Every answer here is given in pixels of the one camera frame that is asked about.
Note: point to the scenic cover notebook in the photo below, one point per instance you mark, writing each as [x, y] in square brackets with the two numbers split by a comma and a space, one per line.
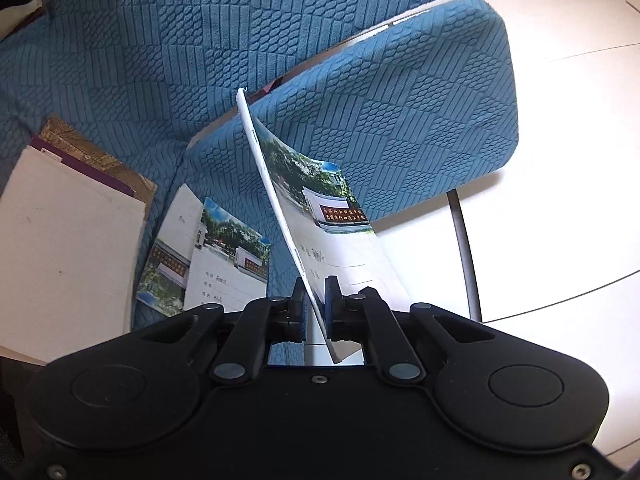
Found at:
[340, 245]
[160, 285]
[235, 232]

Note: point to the blue textured cover chair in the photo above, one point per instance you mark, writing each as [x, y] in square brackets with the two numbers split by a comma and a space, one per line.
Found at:
[400, 110]
[200, 20]

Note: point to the large brown painting cover book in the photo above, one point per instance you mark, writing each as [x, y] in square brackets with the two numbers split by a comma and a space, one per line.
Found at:
[100, 155]

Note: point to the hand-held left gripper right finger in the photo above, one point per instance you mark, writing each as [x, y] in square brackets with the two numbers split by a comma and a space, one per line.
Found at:
[331, 310]

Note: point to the purple and gold book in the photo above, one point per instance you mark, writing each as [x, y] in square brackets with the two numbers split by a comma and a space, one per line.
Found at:
[115, 186]

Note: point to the white booklet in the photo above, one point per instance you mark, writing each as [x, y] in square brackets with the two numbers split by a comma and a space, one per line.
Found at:
[65, 250]

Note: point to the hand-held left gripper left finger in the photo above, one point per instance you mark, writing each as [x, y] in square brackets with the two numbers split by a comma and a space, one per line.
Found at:
[301, 317]

